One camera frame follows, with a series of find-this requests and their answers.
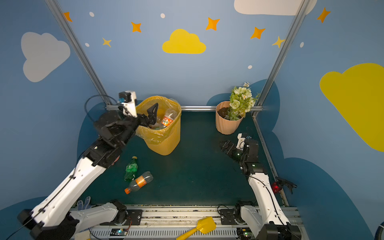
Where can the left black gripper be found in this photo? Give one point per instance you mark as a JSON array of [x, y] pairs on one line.
[[139, 120]]

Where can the left green circuit board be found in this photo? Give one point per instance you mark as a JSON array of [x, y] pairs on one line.
[[118, 232]]

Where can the green bottle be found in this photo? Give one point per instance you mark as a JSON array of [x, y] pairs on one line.
[[131, 169]]

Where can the pink watering can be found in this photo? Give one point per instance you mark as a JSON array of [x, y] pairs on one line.
[[115, 160]]

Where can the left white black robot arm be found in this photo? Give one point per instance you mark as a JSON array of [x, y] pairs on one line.
[[53, 218]]

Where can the yellow mesh waste bin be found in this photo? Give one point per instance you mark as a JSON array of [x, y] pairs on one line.
[[167, 146]]

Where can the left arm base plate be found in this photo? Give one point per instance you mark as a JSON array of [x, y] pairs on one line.
[[126, 218]]

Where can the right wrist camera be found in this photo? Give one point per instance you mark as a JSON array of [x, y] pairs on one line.
[[241, 141]]

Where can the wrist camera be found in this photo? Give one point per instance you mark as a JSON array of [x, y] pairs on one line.
[[128, 100], [241, 141]]

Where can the white green artificial flowers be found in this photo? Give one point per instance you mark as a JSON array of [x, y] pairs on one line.
[[241, 102]]

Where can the yellow toy shovel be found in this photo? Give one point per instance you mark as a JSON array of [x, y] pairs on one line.
[[205, 225]]

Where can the pepsi bottle blue cap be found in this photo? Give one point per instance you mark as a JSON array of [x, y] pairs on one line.
[[158, 125]]

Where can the clear bottle orange label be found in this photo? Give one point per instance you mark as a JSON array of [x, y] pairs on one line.
[[169, 117], [139, 182]]

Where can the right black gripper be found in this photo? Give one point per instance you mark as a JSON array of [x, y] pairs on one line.
[[233, 150]]

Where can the ribbed terracotta flower pot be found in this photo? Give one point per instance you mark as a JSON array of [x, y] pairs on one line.
[[224, 126]]

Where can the yellow plastic bin liner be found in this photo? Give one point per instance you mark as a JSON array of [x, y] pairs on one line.
[[158, 136]]

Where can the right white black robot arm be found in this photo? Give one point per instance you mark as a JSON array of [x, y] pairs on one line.
[[269, 222]]

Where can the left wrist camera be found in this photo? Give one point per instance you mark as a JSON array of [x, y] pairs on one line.
[[128, 100]]

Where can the blue dotted work glove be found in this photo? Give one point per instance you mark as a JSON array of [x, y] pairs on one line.
[[84, 205]]

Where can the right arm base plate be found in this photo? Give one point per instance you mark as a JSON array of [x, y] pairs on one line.
[[228, 217]]

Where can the right green circuit board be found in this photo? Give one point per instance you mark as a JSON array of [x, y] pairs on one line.
[[244, 234]]

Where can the green circuit board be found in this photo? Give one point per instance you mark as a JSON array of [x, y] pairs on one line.
[[244, 234], [118, 232]]

